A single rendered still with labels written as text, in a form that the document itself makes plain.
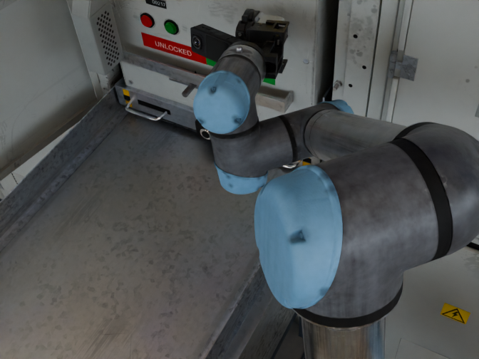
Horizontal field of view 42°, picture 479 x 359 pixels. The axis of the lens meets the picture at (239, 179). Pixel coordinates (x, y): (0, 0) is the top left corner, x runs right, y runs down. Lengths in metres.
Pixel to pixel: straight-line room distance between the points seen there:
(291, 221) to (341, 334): 0.15
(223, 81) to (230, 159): 0.12
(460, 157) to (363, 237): 0.11
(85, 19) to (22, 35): 0.20
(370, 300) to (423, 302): 1.02
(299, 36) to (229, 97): 0.36
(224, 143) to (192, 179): 0.51
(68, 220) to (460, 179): 0.98
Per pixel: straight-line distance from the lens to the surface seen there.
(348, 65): 1.15
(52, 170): 1.45
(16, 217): 1.42
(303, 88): 1.22
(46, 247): 1.35
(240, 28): 1.03
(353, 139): 0.75
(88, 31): 1.30
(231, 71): 0.86
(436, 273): 1.46
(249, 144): 0.89
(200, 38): 1.04
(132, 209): 1.35
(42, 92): 1.52
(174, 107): 1.45
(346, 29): 1.11
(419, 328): 1.68
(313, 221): 0.50
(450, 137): 0.58
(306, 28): 1.14
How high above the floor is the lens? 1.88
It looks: 49 degrees down
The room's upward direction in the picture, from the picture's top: 5 degrees counter-clockwise
